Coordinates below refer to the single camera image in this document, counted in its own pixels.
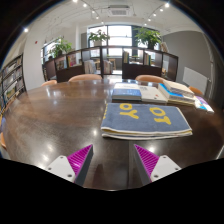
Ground large glass window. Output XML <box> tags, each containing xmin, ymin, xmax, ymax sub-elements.
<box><xmin>87</xmin><ymin>24</ymin><xmax>141</xmax><ymax>58</ymax></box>

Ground white wall radiator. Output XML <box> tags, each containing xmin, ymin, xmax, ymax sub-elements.
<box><xmin>182</xmin><ymin>66</ymin><xmax>209</xmax><ymax>94</ymax></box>

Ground orange chairs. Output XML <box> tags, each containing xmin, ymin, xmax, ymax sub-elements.
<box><xmin>0</xmin><ymin>73</ymin><xmax>204</xmax><ymax>149</ymax></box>

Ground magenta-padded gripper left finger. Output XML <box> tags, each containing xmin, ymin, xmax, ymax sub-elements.
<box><xmin>46</xmin><ymin>143</ymin><xmax>94</xmax><ymax>187</ymax></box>

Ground light blue book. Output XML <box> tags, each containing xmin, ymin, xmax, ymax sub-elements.
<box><xmin>157</xmin><ymin>83</ymin><xmax>196</xmax><ymax>107</ymax></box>

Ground dark open divider shelf unit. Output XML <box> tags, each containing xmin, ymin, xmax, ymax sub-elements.
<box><xmin>42</xmin><ymin>46</ymin><xmax>179</xmax><ymax>84</ymax></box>

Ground green potted plant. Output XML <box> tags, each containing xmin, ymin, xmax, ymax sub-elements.
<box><xmin>49</xmin><ymin>38</ymin><xmax>73</xmax><ymax>58</ymax></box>
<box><xmin>134</xmin><ymin>27</ymin><xmax>163</xmax><ymax>50</ymax></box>
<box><xmin>88</xmin><ymin>29</ymin><xmax>110</xmax><ymax>47</ymax></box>

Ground ceiling spot lights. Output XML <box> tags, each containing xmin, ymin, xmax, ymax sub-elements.
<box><xmin>23</xmin><ymin>0</ymin><xmax>171</xmax><ymax>34</ymax></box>

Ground purple and white booklet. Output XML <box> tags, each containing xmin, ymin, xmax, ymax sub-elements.
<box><xmin>195</xmin><ymin>95</ymin><xmax>215</xmax><ymax>114</ymax></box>

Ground grey towel with yellow letters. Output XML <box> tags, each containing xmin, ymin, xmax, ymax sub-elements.
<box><xmin>100</xmin><ymin>102</ymin><xmax>194</xmax><ymax>140</ymax></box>

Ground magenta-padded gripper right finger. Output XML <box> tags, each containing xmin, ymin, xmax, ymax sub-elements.
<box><xmin>133</xmin><ymin>143</ymin><xmax>182</xmax><ymax>186</ymax></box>

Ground grey white book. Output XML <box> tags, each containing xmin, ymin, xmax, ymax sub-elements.
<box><xmin>162</xmin><ymin>79</ymin><xmax>195</xmax><ymax>99</ymax></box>

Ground white and blue booklet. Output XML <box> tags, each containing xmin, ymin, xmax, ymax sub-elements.
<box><xmin>194</xmin><ymin>99</ymin><xmax>209</xmax><ymax>112</ymax></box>

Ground wall bookshelf unit with books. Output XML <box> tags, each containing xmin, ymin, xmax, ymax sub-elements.
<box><xmin>0</xmin><ymin>54</ymin><xmax>27</xmax><ymax>114</ymax></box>

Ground white ceiling air conditioner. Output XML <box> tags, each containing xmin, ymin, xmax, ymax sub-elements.
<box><xmin>108</xmin><ymin>4</ymin><xmax>131</xmax><ymax>17</ymax></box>

